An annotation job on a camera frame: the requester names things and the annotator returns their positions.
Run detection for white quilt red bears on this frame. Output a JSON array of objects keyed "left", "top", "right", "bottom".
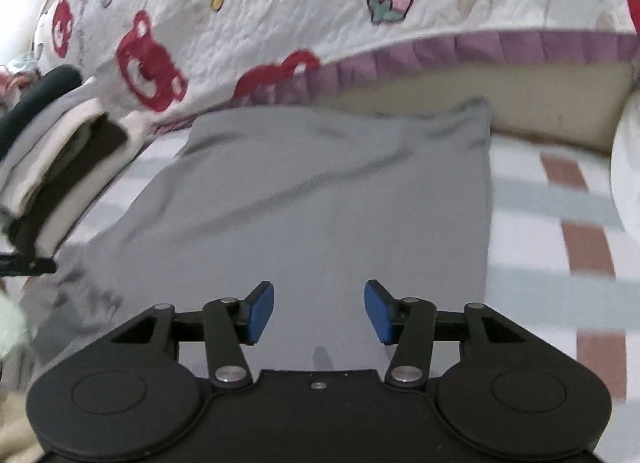
[{"left": 35, "top": 0, "right": 639, "bottom": 132}]

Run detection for plaid bed sheet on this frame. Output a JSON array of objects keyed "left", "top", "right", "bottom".
[{"left": 0, "top": 127, "right": 640, "bottom": 463}]

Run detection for stack of folded clothes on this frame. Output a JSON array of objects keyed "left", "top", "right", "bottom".
[{"left": 1, "top": 66, "right": 150, "bottom": 257}]

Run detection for grey garment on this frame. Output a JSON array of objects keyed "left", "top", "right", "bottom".
[{"left": 22, "top": 98, "right": 491, "bottom": 372}]

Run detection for floral pillow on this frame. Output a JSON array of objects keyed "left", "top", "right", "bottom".
[{"left": 610, "top": 90, "right": 640, "bottom": 241}]

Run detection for beige mattress side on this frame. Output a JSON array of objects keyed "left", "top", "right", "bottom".
[{"left": 314, "top": 62, "right": 637, "bottom": 153}]

